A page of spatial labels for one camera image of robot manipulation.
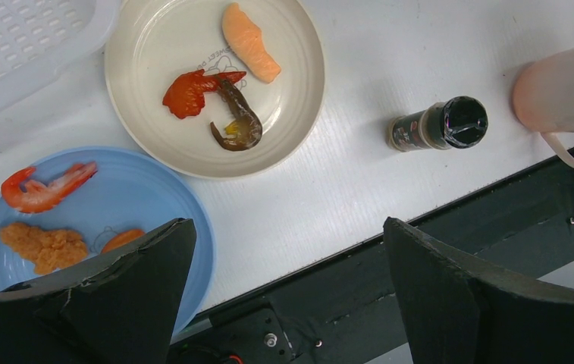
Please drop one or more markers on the orange shrimp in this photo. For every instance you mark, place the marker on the orange shrimp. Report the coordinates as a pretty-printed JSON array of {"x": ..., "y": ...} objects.
[{"x": 30, "y": 196}]

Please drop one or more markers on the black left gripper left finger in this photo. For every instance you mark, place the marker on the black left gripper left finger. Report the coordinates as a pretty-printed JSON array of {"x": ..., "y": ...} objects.
[{"x": 118, "y": 307}]

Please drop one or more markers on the salmon slice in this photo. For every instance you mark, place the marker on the salmon slice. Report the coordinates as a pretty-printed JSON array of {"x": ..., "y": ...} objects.
[{"x": 245, "y": 39}]

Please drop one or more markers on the small dark pepper jar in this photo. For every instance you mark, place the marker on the small dark pepper jar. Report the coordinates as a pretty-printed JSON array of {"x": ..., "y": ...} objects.
[{"x": 459, "y": 123}]

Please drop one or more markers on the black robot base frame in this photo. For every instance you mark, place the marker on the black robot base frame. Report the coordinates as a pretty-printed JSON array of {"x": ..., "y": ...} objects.
[{"x": 343, "y": 309}]

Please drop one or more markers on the red shrimp head piece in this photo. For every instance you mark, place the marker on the red shrimp head piece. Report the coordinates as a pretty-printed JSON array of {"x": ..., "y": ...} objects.
[{"x": 185, "y": 96}]

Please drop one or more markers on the cream round plate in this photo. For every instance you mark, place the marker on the cream round plate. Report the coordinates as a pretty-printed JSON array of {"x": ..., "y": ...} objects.
[{"x": 157, "y": 41}]

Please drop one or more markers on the pink mug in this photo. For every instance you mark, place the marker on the pink mug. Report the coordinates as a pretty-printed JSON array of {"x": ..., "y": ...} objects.
[{"x": 543, "y": 100}]

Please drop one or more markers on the orange breaded food piece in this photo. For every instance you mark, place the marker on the orange breaded food piece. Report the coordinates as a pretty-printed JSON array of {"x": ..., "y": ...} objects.
[{"x": 47, "y": 250}]

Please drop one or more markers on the small orange carrot piece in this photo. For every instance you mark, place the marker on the small orange carrot piece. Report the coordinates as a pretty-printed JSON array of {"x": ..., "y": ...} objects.
[{"x": 122, "y": 239}]

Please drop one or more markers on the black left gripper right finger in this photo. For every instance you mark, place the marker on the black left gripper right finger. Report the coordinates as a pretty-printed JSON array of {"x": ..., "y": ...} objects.
[{"x": 458, "y": 308}]

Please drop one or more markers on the brown cooked shrimp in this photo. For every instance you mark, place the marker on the brown cooked shrimp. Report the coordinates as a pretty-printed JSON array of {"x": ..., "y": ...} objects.
[{"x": 245, "y": 131}]

